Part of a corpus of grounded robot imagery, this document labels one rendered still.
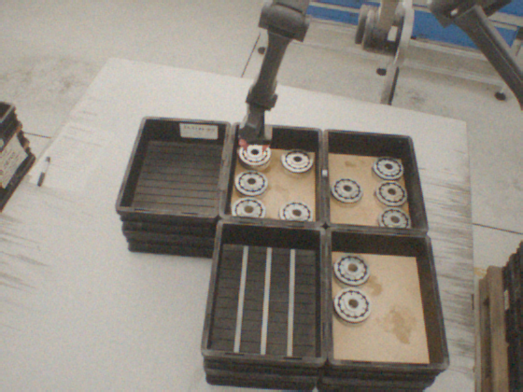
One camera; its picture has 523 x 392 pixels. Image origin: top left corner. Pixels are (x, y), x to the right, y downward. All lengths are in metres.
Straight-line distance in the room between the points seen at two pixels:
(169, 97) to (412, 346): 1.37
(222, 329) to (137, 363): 0.27
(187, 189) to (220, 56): 2.06
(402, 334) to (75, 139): 1.37
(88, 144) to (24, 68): 1.83
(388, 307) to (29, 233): 1.16
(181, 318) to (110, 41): 2.66
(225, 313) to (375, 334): 0.40
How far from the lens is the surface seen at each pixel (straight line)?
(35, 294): 1.67
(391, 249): 1.52
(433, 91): 3.58
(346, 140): 1.72
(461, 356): 1.61
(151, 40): 3.79
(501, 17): 3.38
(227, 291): 1.42
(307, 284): 1.44
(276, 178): 1.66
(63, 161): 1.98
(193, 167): 1.69
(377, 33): 1.76
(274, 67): 1.29
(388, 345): 1.40
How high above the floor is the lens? 2.07
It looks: 51 degrees down
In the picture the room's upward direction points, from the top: 4 degrees clockwise
